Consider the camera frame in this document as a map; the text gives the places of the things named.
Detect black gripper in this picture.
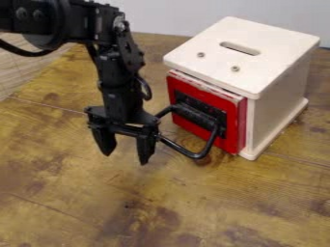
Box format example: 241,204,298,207
86,47,159,165

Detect black metal drawer handle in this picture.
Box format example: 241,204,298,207
154,90,229,160

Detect red wooden drawer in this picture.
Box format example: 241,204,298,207
166,69,247,154

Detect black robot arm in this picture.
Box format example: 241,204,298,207
0,0,159,164

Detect white wooden drawer cabinet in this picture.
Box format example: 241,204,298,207
164,16,319,160

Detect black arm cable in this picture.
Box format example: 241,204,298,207
0,38,56,58

